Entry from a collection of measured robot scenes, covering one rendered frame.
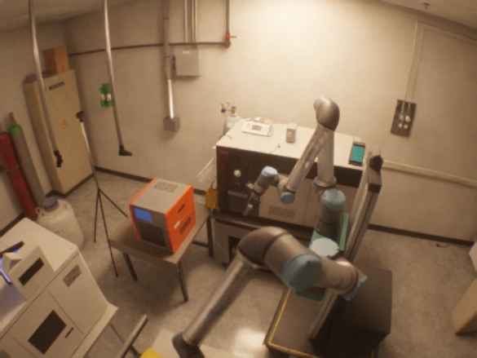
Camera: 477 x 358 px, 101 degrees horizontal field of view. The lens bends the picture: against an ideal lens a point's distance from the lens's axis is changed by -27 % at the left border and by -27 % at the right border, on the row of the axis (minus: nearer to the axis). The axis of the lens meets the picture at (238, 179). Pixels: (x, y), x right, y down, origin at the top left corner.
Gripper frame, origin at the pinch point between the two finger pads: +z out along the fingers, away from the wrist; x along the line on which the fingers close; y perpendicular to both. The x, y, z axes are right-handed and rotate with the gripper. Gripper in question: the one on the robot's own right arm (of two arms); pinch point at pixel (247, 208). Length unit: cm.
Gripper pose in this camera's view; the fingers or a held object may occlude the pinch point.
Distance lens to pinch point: 189.4
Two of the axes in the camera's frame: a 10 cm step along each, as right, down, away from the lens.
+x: 2.3, -4.1, 8.8
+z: -4.3, 7.7, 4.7
